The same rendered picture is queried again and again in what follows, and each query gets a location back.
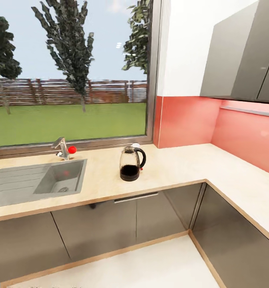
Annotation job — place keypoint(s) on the countertop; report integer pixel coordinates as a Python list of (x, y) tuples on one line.
[(164, 169), (243, 185)]

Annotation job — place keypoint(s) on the cabinet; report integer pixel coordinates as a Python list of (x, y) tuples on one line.
[(237, 66), (238, 251), (35, 243)]

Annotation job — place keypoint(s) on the drop in sink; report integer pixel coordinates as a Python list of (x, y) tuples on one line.
[(43, 181)]

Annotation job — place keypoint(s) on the fixed window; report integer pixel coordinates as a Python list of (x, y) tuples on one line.
[(85, 70)]

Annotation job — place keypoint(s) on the electric kettle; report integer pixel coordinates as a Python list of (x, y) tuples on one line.
[(130, 163)]

